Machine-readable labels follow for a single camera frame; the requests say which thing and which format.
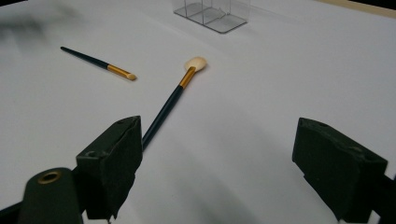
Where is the small dark-handled makeup brush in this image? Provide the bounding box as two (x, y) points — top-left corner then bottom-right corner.
(60, 46), (138, 81)

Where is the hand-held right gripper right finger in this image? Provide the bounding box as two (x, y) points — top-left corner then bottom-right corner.
(291, 117), (389, 223)

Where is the large fluffy-head makeup brush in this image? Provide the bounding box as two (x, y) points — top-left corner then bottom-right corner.
(141, 56), (208, 152)

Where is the clear plastic organizer box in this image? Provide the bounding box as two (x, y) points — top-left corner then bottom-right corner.
(172, 0), (252, 35)

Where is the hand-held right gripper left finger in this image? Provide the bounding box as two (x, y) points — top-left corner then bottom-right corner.
(75, 115), (145, 221)

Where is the light wooden table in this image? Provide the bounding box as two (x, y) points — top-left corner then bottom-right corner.
(313, 0), (396, 20)

